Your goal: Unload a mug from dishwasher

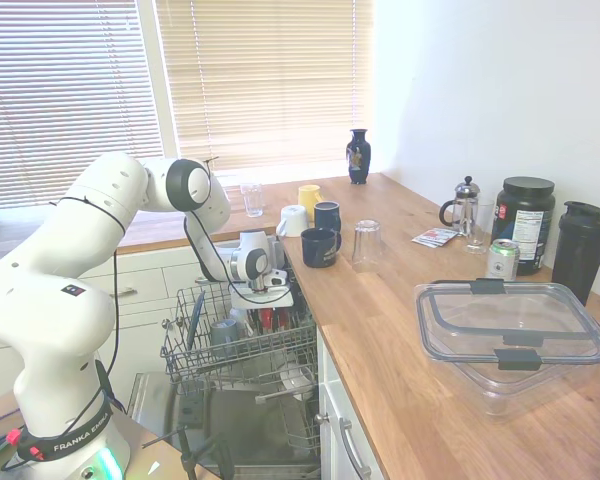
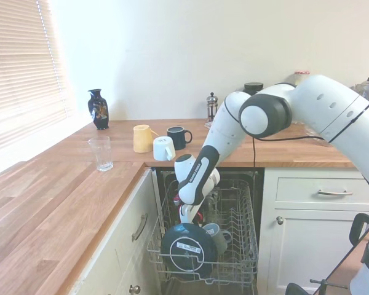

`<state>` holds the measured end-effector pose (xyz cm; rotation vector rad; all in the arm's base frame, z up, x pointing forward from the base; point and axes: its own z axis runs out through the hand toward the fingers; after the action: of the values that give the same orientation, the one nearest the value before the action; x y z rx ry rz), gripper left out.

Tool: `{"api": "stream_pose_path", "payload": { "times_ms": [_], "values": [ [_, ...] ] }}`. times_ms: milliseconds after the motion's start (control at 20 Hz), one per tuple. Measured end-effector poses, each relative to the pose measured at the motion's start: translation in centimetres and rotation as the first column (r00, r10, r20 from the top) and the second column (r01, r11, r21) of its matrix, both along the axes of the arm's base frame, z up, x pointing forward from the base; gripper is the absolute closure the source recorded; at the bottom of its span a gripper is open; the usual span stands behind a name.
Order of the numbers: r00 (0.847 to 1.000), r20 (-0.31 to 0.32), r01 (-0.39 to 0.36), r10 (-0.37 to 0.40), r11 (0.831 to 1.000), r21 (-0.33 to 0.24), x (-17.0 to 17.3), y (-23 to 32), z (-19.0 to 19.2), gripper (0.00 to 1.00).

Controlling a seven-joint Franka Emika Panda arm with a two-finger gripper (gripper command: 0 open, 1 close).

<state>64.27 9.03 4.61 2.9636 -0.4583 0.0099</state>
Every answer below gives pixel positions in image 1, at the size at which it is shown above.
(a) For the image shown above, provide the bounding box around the tall clear glass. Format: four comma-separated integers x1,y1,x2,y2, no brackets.
464,199,496,257

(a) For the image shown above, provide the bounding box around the wire dishwasher rack with dishes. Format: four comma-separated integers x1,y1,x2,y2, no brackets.
254,349,322,452

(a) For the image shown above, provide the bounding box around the white mug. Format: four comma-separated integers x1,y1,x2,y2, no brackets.
275,204,310,239

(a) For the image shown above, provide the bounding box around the white bowl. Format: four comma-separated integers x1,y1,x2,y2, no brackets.
279,362,316,402

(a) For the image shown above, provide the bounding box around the black shaker bottle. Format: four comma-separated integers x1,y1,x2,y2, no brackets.
551,200,600,308

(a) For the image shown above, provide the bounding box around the stainless dishwasher door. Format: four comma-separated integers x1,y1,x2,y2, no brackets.
127,372,322,480

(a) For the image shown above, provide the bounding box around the grey wire dishwasher rack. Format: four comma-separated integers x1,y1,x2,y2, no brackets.
160,269,319,397

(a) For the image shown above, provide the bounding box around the dark blue painted vase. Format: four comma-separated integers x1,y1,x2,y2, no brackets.
346,128,372,186

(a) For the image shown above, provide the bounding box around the black protein powder tub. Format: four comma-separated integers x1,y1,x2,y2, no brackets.
490,176,557,277

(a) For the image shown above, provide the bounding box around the grey mug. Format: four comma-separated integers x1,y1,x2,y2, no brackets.
209,318,242,359

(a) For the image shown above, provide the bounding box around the white kitchen cabinet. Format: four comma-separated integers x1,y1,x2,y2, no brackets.
0,234,287,407
315,327,387,480

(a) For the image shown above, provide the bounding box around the green white drink can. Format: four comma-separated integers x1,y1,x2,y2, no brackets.
484,238,522,282

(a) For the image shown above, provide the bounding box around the small white cup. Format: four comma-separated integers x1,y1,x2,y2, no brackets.
228,305,251,337

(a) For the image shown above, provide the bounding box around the plain navy mug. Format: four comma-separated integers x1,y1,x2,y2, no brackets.
313,200,342,234

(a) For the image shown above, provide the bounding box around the slatted window blind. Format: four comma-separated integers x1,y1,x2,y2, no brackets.
0,0,164,209
154,0,374,184

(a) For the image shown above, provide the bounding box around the yellow mug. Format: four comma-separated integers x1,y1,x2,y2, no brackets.
297,184,324,222

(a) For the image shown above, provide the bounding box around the clear lid with grey clips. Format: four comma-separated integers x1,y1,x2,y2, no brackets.
413,277,600,372

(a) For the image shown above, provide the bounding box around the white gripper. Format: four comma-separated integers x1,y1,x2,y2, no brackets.
229,284,296,335

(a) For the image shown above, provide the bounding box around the glass French press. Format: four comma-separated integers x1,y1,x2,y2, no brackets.
438,175,482,237

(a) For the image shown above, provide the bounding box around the faceted clear drinking glass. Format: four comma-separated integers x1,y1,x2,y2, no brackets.
239,182,265,219

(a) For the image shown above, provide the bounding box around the dishwasher tub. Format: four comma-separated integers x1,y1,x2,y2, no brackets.
275,238,311,324

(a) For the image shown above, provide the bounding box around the navy mug with print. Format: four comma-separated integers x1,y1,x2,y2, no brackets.
300,227,343,270

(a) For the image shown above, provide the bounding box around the dark blue plate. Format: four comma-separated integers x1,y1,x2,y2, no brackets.
186,289,207,352

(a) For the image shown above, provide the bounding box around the clear tumbler glass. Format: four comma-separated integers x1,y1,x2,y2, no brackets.
351,218,384,274

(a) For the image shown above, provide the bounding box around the red white sachet packet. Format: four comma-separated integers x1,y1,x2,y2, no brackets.
426,227,460,245

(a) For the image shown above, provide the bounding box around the clear plastic food container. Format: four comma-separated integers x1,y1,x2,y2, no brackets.
422,294,600,425

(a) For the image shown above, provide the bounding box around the red mug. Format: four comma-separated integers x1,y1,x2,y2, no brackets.
256,306,290,333

